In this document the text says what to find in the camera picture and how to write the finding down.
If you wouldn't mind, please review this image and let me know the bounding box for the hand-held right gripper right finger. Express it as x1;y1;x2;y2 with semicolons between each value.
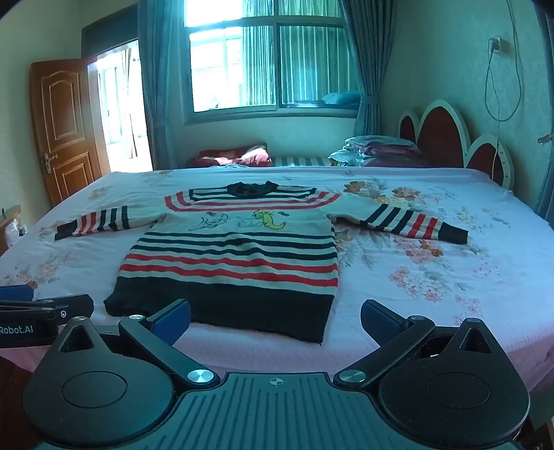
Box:
333;298;500;388

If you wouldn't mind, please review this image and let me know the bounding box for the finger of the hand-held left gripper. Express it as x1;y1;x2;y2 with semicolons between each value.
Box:
0;285;35;303
0;294;95;323

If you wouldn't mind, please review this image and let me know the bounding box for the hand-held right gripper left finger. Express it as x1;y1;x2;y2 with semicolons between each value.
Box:
56;298;219;387

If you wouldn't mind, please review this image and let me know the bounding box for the striped knit sweater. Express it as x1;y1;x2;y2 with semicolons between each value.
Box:
54;181;469;344

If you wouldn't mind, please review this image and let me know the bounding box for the wooden chair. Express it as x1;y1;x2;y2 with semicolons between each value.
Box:
0;205;23;257

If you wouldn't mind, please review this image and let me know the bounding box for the floral bed sheet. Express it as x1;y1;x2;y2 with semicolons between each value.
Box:
0;166;554;390

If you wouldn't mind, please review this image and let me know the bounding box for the brown wooden door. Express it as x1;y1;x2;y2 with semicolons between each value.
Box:
29;58;109;206

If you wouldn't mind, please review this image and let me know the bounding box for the pile of folded bedding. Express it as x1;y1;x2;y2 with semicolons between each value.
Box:
328;135;429;169

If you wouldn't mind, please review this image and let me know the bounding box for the striped mattress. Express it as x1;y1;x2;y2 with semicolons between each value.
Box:
270;156;334;168

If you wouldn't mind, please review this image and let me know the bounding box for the dark red pillow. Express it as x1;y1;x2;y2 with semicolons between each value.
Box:
187;146;273;169

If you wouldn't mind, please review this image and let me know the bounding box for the red white wooden headboard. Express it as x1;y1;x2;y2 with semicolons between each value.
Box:
397;99;515;189

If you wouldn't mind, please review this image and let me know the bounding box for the blue cloth on windowsill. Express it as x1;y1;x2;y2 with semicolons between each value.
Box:
322;91;361;106

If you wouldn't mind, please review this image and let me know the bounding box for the blue curtain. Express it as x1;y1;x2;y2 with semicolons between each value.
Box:
340;0;395;137
137;0;191;170

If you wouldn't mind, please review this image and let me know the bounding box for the sliding glass window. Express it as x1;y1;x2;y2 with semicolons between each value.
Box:
184;0;362;121

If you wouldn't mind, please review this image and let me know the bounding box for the hanging charger cable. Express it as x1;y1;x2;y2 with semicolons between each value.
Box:
484;41;524;182

